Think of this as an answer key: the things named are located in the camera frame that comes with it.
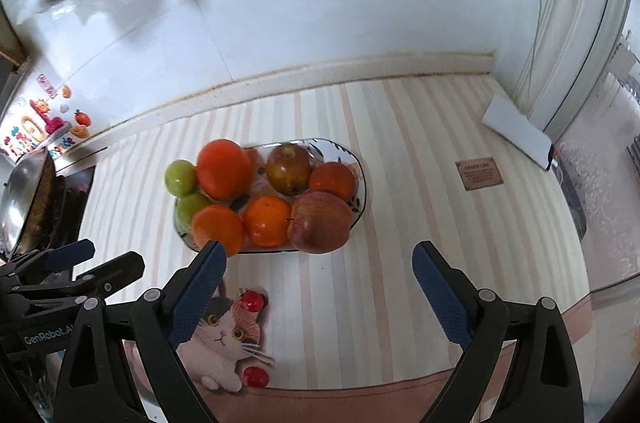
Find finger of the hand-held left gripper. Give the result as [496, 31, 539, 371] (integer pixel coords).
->
[0, 251, 146, 304]
[0, 239, 96, 279]

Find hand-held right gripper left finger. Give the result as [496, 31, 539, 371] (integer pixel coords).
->
[52, 240, 228, 423]

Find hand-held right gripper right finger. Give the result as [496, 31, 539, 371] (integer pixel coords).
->
[411, 240, 586, 423]

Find reddish small orange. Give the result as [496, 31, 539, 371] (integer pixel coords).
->
[191, 204, 246, 256]

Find large orange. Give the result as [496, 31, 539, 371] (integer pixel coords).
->
[196, 139, 255, 201]

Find red apple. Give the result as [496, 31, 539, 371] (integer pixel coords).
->
[287, 190, 355, 254]

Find brownish green apple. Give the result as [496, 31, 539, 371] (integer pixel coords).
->
[265, 143, 313, 196]

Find floral oval ceramic plate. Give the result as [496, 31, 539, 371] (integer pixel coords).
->
[172, 138, 370, 255]

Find black gas stove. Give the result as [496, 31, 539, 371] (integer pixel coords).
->
[47, 163, 96, 254]

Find steel wok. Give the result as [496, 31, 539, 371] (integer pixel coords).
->
[0, 148, 58, 261]

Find striped pink tablecloth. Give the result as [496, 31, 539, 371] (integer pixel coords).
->
[75, 76, 593, 423]

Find white power bank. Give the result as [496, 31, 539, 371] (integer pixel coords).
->
[481, 92, 557, 171]

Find frosted glass sliding door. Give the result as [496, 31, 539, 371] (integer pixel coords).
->
[545, 0, 640, 423]

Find colourful wall stickers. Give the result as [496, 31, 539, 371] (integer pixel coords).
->
[0, 73, 93, 159]

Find white charger cable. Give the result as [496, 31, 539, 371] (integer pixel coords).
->
[520, 0, 546, 119]

